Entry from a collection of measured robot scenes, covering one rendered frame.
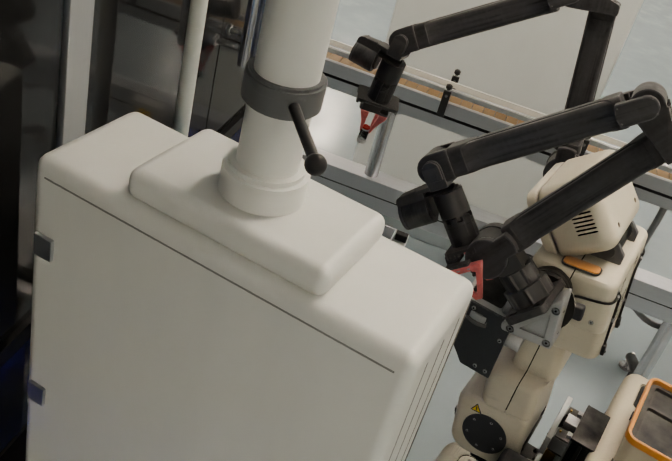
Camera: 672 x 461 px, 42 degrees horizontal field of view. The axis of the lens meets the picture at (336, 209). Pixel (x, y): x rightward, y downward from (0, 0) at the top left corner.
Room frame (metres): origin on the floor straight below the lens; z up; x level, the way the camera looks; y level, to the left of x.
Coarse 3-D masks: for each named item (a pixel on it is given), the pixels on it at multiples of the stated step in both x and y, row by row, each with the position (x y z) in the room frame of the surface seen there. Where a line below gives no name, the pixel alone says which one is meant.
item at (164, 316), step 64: (128, 128) 0.92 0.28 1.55; (64, 192) 0.80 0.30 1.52; (128, 192) 0.79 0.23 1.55; (192, 192) 0.77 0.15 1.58; (320, 192) 0.84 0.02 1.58; (64, 256) 0.80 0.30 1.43; (128, 256) 0.76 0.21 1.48; (192, 256) 0.74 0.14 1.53; (256, 256) 0.73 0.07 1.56; (320, 256) 0.72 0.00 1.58; (384, 256) 0.80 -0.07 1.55; (64, 320) 0.79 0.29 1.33; (128, 320) 0.76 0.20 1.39; (192, 320) 0.73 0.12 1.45; (256, 320) 0.70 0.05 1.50; (320, 320) 0.68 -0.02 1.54; (384, 320) 0.69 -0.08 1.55; (448, 320) 0.73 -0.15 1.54; (64, 384) 0.79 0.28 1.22; (128, 384) 0.76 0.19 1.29; (192, 384) 0.73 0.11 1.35; (256, 384) 0.70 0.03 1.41; (320, 384) 0.67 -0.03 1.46; (384, 384) 0.65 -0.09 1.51; (64, 448) 0.79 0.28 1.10; (128, 448) 0.75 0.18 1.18; (192, 448) 0.72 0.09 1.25; (256, 448) 0.69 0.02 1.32; (320, 448) 0.67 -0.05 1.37; (384, 448) 0.65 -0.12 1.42
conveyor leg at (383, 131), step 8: (392, 120) 2.66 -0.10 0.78; (384, 128) 2.65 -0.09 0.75; (376, 136) 2.66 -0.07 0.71; (384, 136) 2.65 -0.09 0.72; (376, 144) 2.65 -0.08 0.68; (384, 144) 2.66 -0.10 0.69; (376, 152) 2.65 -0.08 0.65; (384, 152) 2.67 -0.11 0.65; (368, 160) 2.67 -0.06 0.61; (376, 160) 2.65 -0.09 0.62; (368, 168) 2.66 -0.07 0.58; (376, 168) 2.65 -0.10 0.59; (376, 176) 2.66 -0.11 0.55
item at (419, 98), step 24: (336, 48) 2.69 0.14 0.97; (336, 72) 2.65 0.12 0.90; (360, 72) 2.64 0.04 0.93; (456, 72) 2.70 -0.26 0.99; (408, 96) 2.61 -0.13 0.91; (432, 96) 2.60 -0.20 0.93; (456, 96) 2.61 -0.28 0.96; (480, 96) 2.66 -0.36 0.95; (432, 120) 2.59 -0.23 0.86; (456, 120) 2.58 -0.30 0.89; (480, 120) 2.56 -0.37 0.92; (504, 120) 2.58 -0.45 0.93; (528, 120) 2.56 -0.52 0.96; (600, 144) 2.52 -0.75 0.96; (624, 144) 2.57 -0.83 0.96; (648, 192) 2.47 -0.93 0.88
